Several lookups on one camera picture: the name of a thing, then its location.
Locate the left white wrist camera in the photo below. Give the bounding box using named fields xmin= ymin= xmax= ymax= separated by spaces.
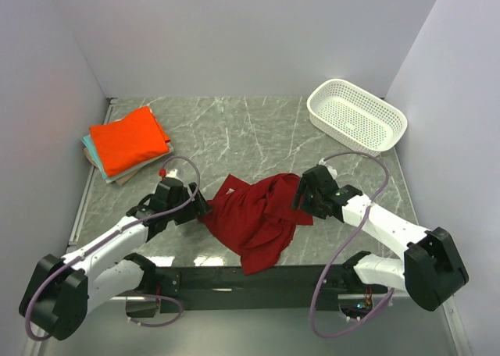
xmin=159 ymin=168 xmax=183 ymax=181

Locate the orange folded t shirt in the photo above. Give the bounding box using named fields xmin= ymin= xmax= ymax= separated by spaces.
xmin=89 ymin=105 xmax=170 ymax=177

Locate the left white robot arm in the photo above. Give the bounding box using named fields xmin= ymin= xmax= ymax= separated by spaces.
xmin=19 ymin=177 xmax=210 ymax=342

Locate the black base beam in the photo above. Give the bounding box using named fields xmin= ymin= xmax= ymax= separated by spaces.
xmin=124 ymin=265 xmax=390 ymax=318

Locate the teal folded t shirt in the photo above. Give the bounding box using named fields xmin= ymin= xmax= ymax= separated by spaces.
xmin=81 ymin=135 xmax=116 ymax=183

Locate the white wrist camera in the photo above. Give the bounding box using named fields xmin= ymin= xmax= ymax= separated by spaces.
xmin=159 ymin=168 xmax=183 ymax=181
xmin=318 ymin=158 xmax=338 ymax=180

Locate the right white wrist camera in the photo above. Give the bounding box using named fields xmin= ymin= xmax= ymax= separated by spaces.
xmin=318 ymin=158 xmax=338 ymax=180

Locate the white plastic basket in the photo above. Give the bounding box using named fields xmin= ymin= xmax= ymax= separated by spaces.
xmin=306 ymin=79 xmax=408 ymax=157

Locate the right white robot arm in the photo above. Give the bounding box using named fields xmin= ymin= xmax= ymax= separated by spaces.
xmin=291 ymin=165 xmax=470 ymax=312

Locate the dark red t shirt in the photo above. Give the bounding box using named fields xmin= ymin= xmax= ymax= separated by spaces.
xmin=199 ymin=173 xmax=313 ymax=275

